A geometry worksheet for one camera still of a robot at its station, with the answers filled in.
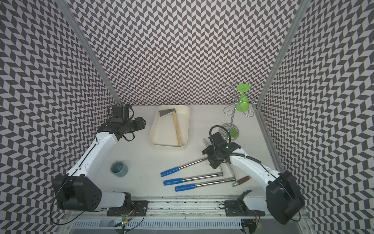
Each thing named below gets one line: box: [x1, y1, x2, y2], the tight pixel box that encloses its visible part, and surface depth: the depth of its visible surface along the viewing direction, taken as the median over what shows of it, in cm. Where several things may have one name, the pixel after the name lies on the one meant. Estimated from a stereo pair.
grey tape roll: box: [110, 160, 129, 178], surface depth 84 cm
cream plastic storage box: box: [148, 104, 190, 148], surface depth 107 cm
